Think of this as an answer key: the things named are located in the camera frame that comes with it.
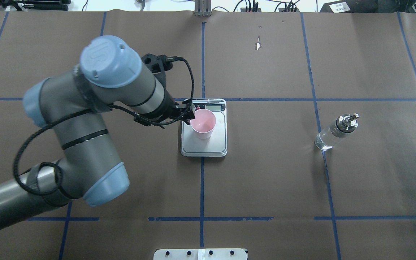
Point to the silver digital kitchen scale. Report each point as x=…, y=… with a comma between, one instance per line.
x=217, y=144

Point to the glass sauce bottle metal spout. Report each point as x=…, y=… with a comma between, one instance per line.
x=333, y=134

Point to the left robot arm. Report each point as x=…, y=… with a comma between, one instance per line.
x=110, y=75

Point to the black box white label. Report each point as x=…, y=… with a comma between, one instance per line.
x=361, y=6

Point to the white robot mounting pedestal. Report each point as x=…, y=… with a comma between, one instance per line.
x=202, y=254

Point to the aluminium frame post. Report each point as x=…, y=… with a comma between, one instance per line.
x=202, y=8

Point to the black folded tripod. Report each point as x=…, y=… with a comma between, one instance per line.
x=21, y=5

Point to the pink plastic cup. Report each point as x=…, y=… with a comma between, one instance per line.
x=204, y=123

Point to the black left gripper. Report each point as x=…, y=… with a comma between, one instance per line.
x=168, y=107

